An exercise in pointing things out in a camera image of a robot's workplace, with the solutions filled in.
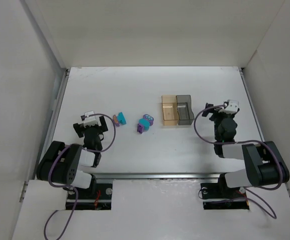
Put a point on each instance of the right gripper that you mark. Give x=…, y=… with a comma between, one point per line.
x=217, y=115

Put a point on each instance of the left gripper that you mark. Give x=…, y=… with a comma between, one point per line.
x=90, y=127

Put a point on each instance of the teal lego brick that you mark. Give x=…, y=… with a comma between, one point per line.
x=121, y=119

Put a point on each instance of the purple small lego brick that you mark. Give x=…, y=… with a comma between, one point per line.
x=140, y=128

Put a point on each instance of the teal round lego piece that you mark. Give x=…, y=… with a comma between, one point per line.
x=144, y=123

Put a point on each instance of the purple flower lego tile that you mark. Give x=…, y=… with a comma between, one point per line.
x=149, y=118

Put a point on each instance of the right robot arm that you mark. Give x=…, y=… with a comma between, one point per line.
x=263, y=163

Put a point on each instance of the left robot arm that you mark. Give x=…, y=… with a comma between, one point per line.
x=62, y=163

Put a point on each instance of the grey transparent container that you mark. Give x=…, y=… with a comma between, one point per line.
x=184, y=109

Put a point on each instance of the orange transparent container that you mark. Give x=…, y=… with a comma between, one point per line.
x=169, y=110

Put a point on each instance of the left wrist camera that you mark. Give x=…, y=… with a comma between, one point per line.
x=88, y=119

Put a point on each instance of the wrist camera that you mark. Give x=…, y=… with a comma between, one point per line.
x=88, y=119
x=228, y=106

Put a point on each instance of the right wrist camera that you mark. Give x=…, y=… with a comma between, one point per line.
x=228, y=106

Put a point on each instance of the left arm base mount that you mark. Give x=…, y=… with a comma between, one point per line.
x=97, y=199

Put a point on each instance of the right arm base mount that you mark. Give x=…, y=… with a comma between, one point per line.
x=216, y=197

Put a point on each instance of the aluminium rail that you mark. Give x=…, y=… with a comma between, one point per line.
x=155, y=176

